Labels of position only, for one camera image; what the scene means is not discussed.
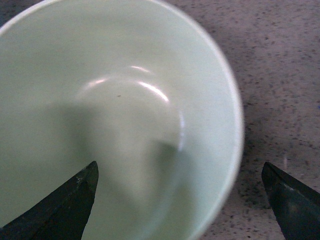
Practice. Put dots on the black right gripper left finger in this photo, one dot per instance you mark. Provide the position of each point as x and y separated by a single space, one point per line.
62 215

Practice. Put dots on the light green bowl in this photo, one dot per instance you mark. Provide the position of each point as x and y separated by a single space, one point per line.
137 86

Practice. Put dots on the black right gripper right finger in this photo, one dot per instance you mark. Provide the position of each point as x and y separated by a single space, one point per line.
295 205

